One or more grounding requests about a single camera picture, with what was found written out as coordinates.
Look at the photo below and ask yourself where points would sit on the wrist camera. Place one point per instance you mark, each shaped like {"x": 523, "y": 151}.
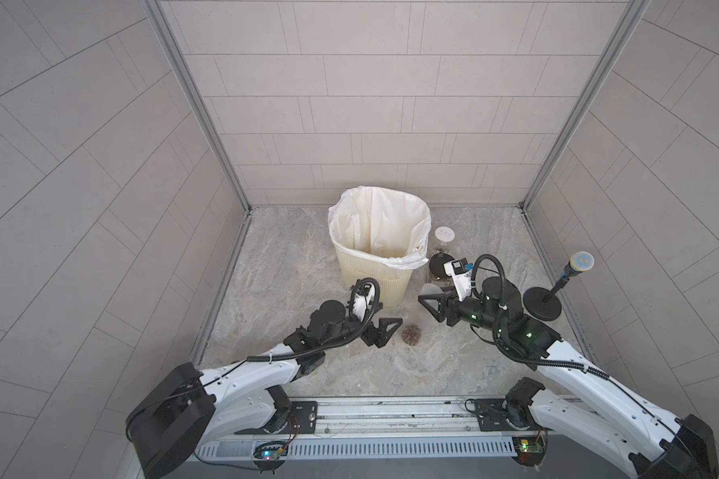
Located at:
{"x": 459, "y": 271}
{"x": 362, "y": 300}

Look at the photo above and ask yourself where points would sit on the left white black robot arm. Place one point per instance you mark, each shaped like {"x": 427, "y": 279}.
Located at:
{"x": 189, "y": 407}

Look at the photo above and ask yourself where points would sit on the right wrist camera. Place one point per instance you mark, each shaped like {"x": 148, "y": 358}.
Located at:
{"x": 459, "y": 271}

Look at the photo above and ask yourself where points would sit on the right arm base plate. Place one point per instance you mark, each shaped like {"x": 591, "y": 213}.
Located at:
{"x": 501, "y": 415}

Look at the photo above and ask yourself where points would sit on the green circuit board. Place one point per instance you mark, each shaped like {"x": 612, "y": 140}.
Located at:
{"x": 530, "y": 451}
{"x": 270, "y": 451}

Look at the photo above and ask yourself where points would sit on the cream woven waste bin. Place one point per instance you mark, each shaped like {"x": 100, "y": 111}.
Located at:
{"x": 393, "y": 283}

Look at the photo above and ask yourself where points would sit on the black stand with round top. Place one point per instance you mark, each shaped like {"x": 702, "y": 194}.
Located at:
{"x": 543, "y": 304}

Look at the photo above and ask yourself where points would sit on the right green circuit board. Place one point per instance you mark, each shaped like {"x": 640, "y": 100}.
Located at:
{"x": 530, "y": 451}

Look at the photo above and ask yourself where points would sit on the white plastic bin liner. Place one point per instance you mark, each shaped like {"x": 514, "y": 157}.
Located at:
{"x": 383, "y": 226}

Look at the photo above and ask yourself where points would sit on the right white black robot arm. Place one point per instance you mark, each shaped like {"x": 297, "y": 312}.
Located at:
{"x": 640, "y": 438}

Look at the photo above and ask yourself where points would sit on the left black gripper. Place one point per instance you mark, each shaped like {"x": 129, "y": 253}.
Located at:
{"x": 367, "y": 329}

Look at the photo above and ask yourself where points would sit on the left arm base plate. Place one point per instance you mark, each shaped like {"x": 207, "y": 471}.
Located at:
{"x": 302, "y": 418}

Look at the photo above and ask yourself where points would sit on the black lidded glass jar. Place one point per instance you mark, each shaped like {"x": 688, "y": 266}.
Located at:
{"x": 436, "y": 270}

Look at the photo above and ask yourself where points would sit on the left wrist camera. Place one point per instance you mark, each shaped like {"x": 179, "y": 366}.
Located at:
{"x": 362, "y": 300}

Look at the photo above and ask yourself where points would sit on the aluminium mounting rail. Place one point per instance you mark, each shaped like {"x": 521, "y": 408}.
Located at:
{"x": 422, "y": 426}

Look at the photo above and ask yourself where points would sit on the left green circuit board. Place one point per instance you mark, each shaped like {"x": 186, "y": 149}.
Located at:
{"x": 270, "y": 451}

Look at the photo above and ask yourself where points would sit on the white lidded glass jar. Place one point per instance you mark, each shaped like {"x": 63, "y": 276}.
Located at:
{"x": 444, "y": 237}

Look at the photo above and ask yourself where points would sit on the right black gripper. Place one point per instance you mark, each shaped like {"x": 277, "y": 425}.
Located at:
{"x": 449, "y": 307}

